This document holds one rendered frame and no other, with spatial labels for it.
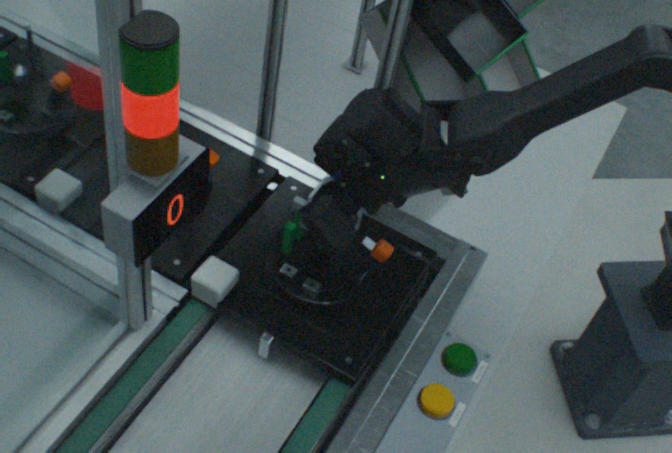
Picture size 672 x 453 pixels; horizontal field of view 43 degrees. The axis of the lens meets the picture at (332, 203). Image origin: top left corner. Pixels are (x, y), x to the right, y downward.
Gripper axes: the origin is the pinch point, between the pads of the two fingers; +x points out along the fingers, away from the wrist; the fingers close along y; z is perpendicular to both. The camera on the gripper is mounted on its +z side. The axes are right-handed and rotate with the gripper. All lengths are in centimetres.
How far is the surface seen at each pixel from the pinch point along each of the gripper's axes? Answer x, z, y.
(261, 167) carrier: 20.8, 2.3, -10.7
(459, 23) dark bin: -9.5, 4.9, -27.0
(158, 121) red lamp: -10.6, 21.6, 20.3
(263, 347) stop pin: 11.9, -10.9, 13.3
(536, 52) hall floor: 91, -67, -201
